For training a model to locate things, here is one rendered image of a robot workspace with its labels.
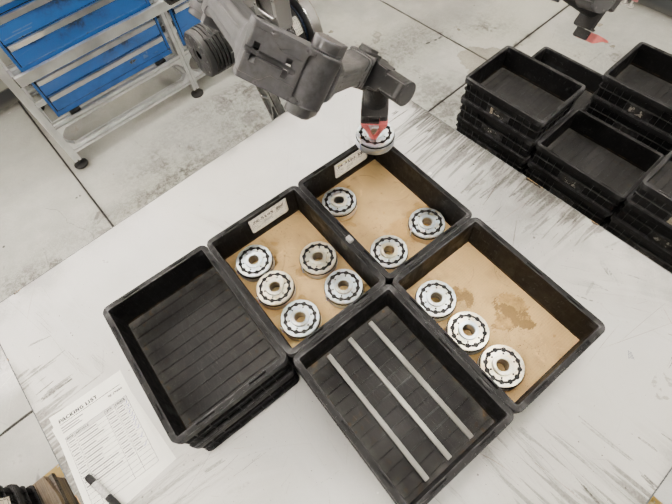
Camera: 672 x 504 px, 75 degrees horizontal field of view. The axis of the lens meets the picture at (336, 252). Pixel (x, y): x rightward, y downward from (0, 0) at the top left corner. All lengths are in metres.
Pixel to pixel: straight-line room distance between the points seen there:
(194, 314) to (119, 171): 1.76
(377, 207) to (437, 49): 2.06
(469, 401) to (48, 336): 1.21
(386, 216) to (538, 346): 0.53
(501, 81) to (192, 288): 1.65
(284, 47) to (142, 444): 1.06
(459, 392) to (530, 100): 1.46
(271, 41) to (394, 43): 2.68
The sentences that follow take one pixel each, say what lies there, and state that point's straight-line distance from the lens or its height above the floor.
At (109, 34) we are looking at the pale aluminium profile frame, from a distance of 2.72.
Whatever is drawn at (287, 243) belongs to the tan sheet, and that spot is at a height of 0.83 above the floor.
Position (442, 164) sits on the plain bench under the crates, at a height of 0.70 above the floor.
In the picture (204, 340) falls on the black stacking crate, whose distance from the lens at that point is 1.21.
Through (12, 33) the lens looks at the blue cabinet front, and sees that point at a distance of 2.64.
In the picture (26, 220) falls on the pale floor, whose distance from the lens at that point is 2.97.
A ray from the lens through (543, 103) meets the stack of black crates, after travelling 2.22.
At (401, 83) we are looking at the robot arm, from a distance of 1.01.
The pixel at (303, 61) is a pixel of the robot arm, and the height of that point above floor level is 1.53.
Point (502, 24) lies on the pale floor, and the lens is 3.51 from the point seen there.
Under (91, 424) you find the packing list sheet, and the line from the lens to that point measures 1.42.
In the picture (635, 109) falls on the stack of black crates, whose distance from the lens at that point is 2.29.
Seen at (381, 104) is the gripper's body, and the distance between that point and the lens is 1.11.
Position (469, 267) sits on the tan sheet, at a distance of 1.23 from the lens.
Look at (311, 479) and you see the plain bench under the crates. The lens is 1.21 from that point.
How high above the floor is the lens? 1.90
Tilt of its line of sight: 61 degrees down
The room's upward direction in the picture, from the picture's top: 8 degrees counter-clockwise
